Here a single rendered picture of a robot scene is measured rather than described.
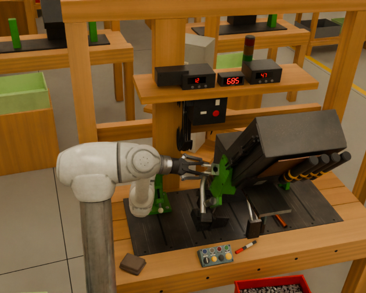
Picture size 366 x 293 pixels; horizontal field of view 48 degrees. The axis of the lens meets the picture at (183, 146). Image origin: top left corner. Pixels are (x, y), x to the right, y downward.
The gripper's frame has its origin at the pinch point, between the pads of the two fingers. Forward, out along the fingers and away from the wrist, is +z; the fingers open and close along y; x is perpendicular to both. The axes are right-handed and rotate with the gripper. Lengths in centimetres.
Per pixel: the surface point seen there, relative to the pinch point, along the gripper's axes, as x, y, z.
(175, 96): -10.2, 30.5, -22.5
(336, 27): 287, 311, 356
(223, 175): -7.2, -3.7, 4.4
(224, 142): 5.0, 15.9, 11.0
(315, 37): 300, 293, 326
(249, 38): -21, 62, 11
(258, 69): -21, 47, 16
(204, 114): -3.6, 26.1, -4.3
